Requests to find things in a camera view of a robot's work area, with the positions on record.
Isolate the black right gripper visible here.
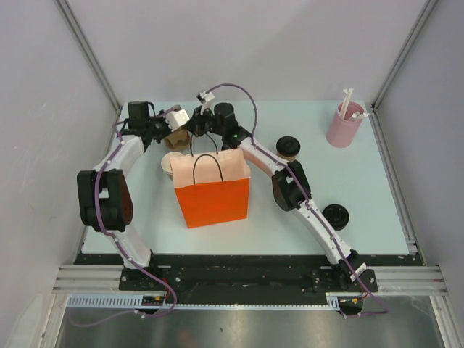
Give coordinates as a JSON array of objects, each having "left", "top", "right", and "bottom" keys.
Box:
[{"left": 182, "top": 105, "right": 225, "bottom": 138}]

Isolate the brown pulp cup carrier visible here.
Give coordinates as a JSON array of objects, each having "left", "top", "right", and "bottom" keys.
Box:
[{"left": 164, "top": 129, "right": 191, "bottom": 151}]

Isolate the stack of brown paper cups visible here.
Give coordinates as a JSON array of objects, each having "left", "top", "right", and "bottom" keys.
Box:
[{"left": 161, "top": 152, "right": 183, "bottom": 180}]

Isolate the orange paper bag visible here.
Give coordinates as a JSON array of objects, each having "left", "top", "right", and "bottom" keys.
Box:
[{"left": 170, "top": 149, "right": 251, "bottom": 228}]

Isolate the brown paper cup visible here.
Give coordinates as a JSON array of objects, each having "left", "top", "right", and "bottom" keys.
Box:
[{"left": 278, "top": 152, "right": 298, "bottom": 162}]

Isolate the stack of black lids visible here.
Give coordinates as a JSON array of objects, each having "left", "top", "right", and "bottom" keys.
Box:
[{"left": 323, "top": 204, "right": 349, "bottom": 231}]

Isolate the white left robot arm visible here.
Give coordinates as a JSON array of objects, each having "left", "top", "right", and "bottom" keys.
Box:
[{"left": 77, "top": 101, "right": 170, "bottom": 290}]

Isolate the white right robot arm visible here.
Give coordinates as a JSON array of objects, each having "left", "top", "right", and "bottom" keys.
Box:
[{"left": 186, "top": 103, "right": 367, "bottom": 291}]

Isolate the pink cylindrical holder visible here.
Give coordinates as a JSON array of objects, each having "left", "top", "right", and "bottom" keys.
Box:
[{"left": 326, "top": 101, "right": 365, "bottom": 149}]

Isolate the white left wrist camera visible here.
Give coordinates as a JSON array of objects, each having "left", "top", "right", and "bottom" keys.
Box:
[{"left": 165, "top": 109, "right": 190, "bottom": 132}]

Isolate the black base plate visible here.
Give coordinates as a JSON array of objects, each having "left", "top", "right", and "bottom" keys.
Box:
[{"left": 74, "top": 253, "right": 423, "bottom": 292}]

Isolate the white cable duct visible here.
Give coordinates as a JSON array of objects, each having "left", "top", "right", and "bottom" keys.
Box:
[{"left": 67, "top": 294, "right": 340, "bottom": 311}]

